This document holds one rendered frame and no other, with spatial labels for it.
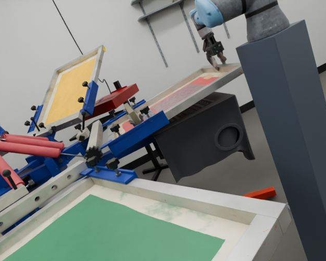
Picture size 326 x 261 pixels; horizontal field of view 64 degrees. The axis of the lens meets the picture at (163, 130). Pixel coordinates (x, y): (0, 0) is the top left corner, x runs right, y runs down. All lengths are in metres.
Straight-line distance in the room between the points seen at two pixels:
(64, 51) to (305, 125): 2.95
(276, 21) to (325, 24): 3.77
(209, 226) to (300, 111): 0.64
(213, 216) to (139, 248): 0.18
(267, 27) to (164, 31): 2.64
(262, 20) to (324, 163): 0.61
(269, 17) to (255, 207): 0.70
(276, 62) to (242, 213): 0.62
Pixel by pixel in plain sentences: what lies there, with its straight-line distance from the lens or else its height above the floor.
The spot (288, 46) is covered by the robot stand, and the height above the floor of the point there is 1.14.
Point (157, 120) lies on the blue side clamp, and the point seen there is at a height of 1.03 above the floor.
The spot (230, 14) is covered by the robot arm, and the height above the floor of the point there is 1.32.
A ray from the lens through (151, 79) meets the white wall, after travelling 3.52.
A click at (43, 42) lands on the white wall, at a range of 3.56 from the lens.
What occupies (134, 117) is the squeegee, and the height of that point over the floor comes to 1.07.
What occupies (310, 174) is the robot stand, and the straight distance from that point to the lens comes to 1.19.
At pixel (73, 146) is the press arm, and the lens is 1.50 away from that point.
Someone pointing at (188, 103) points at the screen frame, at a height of 1.04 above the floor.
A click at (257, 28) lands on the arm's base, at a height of 1.24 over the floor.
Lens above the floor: 1.31
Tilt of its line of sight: 16 degrees down
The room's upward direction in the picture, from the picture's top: 25 degrees counter-clockwise
